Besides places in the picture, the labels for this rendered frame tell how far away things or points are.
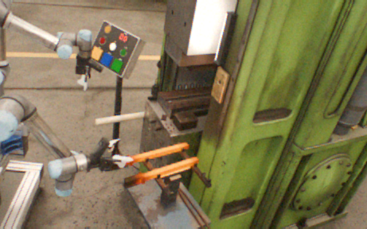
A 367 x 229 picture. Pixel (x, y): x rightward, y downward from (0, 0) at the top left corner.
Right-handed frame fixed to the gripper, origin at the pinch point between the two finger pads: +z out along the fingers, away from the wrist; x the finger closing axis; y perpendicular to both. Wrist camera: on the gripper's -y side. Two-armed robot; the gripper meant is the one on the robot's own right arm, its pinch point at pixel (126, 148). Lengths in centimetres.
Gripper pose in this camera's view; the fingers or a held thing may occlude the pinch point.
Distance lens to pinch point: 176.3
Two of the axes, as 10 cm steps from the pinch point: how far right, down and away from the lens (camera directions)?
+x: 5.0, 5.7, -6.5
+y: -1.6, 8.0, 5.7
